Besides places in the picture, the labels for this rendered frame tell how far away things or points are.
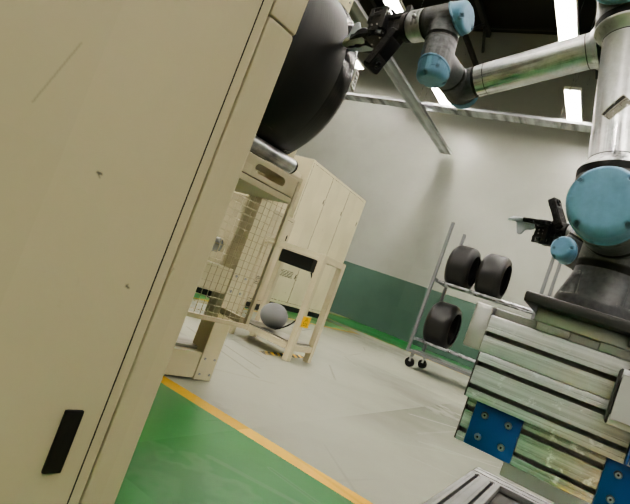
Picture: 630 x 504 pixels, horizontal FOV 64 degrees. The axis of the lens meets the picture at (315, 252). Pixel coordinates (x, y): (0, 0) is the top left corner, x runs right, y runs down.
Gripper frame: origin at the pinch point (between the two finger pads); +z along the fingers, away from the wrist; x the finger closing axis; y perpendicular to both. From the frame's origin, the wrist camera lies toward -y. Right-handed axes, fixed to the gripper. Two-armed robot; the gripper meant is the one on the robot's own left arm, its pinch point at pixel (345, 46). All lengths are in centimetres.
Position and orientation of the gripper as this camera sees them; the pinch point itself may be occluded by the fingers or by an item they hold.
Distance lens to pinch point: 149.2
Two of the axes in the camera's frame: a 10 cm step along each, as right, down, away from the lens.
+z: -7.4, -1.3, 6.6
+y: 2.8, -9.5, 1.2
